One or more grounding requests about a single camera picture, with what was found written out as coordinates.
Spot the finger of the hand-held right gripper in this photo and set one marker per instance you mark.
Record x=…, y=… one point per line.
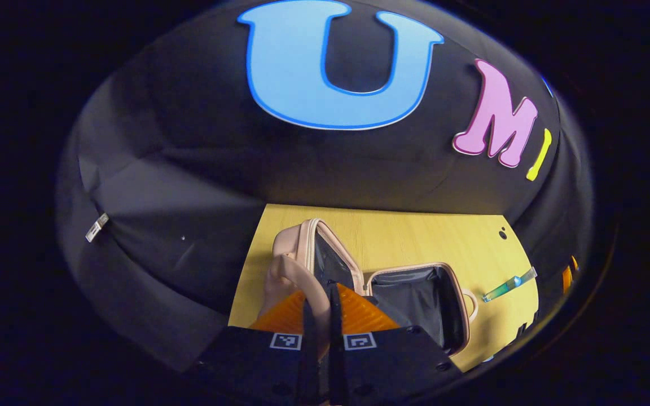
x=566, y=279

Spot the black backdrop cloth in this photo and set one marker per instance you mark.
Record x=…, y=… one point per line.
x=189, y=169

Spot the beige plastic clip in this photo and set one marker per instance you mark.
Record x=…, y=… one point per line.
x=97, y=228

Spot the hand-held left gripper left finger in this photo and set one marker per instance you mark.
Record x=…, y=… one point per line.
x=257, y=361

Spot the green translucent tube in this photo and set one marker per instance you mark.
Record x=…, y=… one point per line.
x=500, y=290

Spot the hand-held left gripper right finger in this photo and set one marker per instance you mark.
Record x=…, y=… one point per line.
x=333, y=338

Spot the pink quilted suitcase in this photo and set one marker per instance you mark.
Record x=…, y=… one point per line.
x=297, y=239

